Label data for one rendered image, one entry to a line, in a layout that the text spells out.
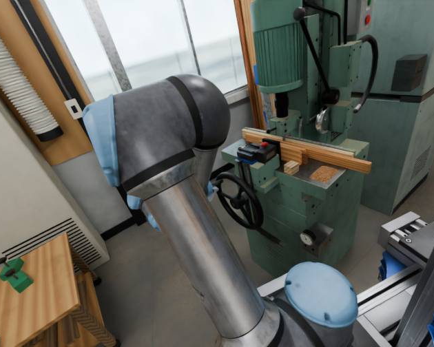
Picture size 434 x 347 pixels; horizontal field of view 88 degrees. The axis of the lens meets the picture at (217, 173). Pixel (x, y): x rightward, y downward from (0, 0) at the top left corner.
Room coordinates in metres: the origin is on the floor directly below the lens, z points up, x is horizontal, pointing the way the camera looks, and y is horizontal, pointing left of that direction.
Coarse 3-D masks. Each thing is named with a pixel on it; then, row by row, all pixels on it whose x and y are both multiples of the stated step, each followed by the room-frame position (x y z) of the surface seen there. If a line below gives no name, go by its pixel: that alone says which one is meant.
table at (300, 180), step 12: (240, 144) 1.12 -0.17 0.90; (228, 156) 1.06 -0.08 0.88; (300, 168) 0.76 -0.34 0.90; (312, 168) 0.74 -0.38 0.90; (336, 168) 0.70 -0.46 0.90; (276, 180) 0.77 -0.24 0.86; (288, 180) 0.74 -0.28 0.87; (300, 180) 0.69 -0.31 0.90; (312, 180) 0.66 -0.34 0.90; (336, 180) 0.63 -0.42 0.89; (264, 192) 0.73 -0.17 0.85; (312, 192) 0.64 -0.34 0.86; (324, 192) 0.60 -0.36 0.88
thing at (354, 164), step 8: (248, 136) 1.13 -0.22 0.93; (256, 136) 1.08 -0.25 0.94; (312, 152) 0.81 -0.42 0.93; (320, 152) 0.78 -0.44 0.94; (328, 152) 0.76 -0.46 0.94; (320, 160) 0.77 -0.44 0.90; (328, 160) 0.75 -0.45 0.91; (336, 160) 0.72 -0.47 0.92; (344, 160) 0.69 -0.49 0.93; (352, 160) 0.67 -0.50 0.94; (360, 160) 0.66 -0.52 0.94; (352, 168) 0.67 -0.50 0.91; (360, 168) 0.64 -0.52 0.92; (368, 168) 0.62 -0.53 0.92
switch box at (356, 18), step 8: (352, 0) 0.97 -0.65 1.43; (360, 0) 0.94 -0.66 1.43; (352, 8) 0.96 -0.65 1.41; (360, 8) 0.94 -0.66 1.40; (352, 16) 0.96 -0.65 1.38; (360, 16) 0.94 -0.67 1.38; (352, 24) 0.96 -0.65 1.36; (360, 24) 0.94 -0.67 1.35; (368, 24) 0.97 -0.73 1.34; (352, 32) 0.96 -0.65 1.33; (360, 32) 0.95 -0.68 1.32
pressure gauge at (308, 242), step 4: (304, 232) 0.61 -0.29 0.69; (308, 232) 0.61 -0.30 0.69; (312, 232) 0.60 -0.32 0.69; (300, 236) 0.62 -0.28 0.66; (308, 236) 0.59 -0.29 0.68; (312, 236) 0.59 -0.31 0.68; (304, 240) 0.61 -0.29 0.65; (308, 240) 0.59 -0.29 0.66; (312, 240) 0.58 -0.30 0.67; (308, 244) 0.59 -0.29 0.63; (312, 244) 0.57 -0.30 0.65
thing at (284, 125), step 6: (294, 114) 0.93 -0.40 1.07; (300, 114) 0.95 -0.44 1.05; (270, 120) 0.94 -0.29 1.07; (276, 120) 0.91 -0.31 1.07; (282, 120) 0.89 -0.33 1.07; (288, 120) 0.91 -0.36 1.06; (294, 120) 0.93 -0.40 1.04; (270, 126) 0.94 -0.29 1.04; (276, 126) 0.91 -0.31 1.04; (282, 126) 0.89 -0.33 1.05; (288, 126) 0.91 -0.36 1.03; (294, 126) 0.93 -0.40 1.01; (276, 132) 0.91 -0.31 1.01; (282, 132) 0.89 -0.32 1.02; (288, 132) 0.90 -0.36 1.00
